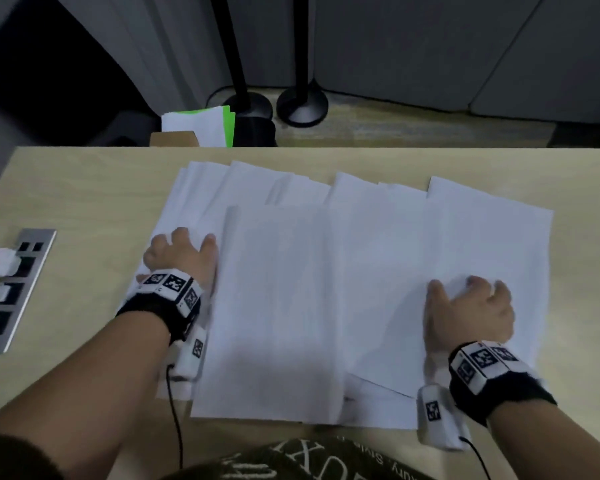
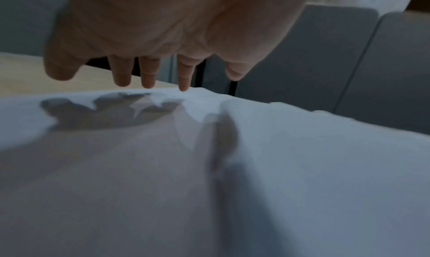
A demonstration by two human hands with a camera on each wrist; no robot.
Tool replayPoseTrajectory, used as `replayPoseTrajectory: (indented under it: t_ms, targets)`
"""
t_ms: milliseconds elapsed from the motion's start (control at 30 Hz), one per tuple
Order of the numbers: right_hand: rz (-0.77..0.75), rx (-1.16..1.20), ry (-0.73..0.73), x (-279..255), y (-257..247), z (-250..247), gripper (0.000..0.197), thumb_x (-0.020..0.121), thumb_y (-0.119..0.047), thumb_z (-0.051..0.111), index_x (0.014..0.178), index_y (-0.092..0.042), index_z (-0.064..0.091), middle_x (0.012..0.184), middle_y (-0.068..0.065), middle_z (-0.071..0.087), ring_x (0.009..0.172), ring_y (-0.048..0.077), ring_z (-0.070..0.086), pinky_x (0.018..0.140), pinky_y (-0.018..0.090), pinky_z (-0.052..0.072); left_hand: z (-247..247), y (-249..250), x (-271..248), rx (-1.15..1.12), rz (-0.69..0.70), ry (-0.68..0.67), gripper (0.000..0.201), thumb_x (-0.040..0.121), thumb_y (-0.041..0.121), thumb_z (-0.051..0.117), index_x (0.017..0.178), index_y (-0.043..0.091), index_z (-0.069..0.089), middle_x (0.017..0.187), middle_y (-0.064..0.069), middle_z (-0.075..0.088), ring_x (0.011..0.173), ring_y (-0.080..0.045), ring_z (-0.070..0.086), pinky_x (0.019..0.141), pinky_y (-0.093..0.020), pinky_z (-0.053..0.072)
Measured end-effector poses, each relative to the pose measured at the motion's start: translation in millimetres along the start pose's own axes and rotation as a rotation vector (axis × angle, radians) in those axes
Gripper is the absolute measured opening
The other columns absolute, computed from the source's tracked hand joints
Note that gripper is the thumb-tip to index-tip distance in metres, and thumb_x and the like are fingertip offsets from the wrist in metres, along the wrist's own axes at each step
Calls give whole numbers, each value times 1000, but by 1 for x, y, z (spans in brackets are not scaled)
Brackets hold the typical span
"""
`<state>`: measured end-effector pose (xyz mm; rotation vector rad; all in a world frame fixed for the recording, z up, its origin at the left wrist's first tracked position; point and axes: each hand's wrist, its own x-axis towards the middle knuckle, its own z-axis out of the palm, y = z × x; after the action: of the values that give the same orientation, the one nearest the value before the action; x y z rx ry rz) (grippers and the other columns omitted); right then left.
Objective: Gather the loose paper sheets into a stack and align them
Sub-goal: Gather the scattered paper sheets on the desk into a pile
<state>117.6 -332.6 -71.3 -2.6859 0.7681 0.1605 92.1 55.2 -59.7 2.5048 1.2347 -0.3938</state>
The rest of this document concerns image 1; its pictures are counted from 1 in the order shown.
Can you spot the person's left hand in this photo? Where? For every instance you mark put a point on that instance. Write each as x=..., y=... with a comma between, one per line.
x=180, y=257

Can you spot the brown cardboard box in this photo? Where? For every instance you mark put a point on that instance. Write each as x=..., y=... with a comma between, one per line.
x=172, y=139

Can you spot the white and green paper stack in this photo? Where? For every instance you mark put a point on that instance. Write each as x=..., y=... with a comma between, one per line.
x=200, y=125

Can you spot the grey desk socket panel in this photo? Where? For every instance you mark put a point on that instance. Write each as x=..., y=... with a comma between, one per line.
x=27, y=289

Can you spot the black chair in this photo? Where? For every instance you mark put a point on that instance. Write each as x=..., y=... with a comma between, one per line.
x=55, y=79

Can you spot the black wristband with marker tiles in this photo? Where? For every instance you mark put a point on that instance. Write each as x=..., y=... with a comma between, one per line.
x=490, y=374
x=172, y=289

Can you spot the black pole stand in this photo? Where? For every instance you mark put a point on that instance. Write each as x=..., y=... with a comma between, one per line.
x=237, y=69
x=304, y=102

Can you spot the person's right forearm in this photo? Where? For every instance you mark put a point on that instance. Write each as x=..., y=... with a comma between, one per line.
x=555, y=439

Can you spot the person's left forearm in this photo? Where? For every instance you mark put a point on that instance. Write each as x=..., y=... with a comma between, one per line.
x=80, y=384

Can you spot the person's right thumb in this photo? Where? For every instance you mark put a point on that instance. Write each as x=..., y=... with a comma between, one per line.
x=436, y=299

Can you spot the person's right hand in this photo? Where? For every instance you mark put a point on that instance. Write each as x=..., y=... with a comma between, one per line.
x=470, y=319

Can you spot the dark printed shirt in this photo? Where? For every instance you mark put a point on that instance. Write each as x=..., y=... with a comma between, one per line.
x=305, y=462

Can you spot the spread of white paper sheets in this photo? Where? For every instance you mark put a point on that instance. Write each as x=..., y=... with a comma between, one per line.
x=275, y=304

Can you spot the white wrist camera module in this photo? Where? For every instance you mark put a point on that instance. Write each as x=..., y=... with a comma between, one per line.
x=437, y=417
x=192, y=352

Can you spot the person's left thumb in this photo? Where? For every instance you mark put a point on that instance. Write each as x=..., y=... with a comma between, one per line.
x=210, y=257

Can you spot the single white paper page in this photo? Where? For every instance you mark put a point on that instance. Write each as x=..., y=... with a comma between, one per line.
x=405, y=274

